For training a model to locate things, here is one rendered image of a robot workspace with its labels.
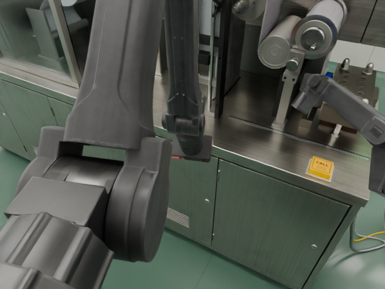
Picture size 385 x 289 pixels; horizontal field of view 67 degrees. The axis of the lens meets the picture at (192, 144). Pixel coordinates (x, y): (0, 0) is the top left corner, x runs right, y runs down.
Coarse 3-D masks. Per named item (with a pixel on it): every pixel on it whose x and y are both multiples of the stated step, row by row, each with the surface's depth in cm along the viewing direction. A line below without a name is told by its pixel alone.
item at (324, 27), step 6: (306, 24) 95; (312, 24) 95; (318, 24) 94; (324, 24) 93; (300, 30) 97; (324, 30) 94; (330, 30) 93; (300, 36) 98; (330, 36) 94; (300, 42) 100; (324, 42) 96; (330, 42) 95; (300, 48) 101; (324, 48) 97; (312, 54) 100
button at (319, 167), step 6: (312, 162) 99; (318, 162) 99; (324, 162) 99; (330, 162) 99; (312, 168) 97; (318, 168) 97; (324, 168) 97; (330, 168) 97; (312, 174) 98; (318, 174) 97; (324, 174) 95; (330, 174) 95
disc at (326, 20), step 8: (312, 16) 94; (320, 16) 92; (296, 24) 97; (328, 24) 93; (296, 32) 99; (336, 32) 93; (336, 40) 94; (296, 48) 102; (328, 48) 97; (312, 56) 101; (320, 56) 100
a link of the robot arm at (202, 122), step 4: (204, 96) 69; (204, 100) 69; (204, 104) 69; (204, 108) 69; (164, 112) 60; (164, 116) 60; (204, 116) 60; (164, 120) 60; (200, 120) 59; (204, 120) 61; (164, 124) 60; (200, 124) 59; (204, 124) 62; (164, 128) 62; (200, 128) 59; (204, 128) 63; (168, 132) 64; (200, 132) 61; (200, 136) 63
